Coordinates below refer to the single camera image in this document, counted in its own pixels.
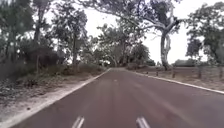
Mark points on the dry grass verge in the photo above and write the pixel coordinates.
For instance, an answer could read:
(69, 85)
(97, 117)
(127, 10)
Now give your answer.
(196, 78)

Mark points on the leaf-strewn dirt verge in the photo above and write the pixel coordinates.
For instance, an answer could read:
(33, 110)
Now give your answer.
(30, 86)

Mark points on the robot's own part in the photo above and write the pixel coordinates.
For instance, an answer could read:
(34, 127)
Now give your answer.
(142, 123)
(78, 122)

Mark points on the pale concrete kerb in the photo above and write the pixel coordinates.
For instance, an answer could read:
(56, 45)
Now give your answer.
(186, 84)
(50, 101)

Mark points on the group of trees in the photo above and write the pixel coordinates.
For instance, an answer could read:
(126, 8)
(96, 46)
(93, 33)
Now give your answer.
(208, 33)

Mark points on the reddish asphalt path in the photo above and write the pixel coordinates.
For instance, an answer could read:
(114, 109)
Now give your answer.
(133, 96)

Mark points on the large pale-trunked tree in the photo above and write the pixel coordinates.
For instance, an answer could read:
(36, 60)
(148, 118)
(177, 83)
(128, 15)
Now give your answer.
(164, 46)

